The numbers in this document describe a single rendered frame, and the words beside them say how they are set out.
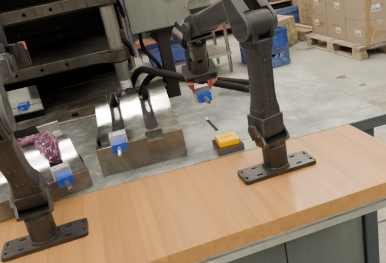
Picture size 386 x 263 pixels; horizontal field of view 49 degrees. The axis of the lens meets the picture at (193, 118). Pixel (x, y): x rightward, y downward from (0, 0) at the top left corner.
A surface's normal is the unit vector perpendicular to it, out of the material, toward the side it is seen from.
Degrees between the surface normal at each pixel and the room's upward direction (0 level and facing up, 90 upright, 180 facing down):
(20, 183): 120
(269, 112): 92
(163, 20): 90
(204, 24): 90
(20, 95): 90
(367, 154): 0
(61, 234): 0
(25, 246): 0
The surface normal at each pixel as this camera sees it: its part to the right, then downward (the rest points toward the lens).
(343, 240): 0.18, 0.31
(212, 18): -0.82, 0.39
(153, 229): -0.19, -0.92
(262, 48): 0.52, 0.25
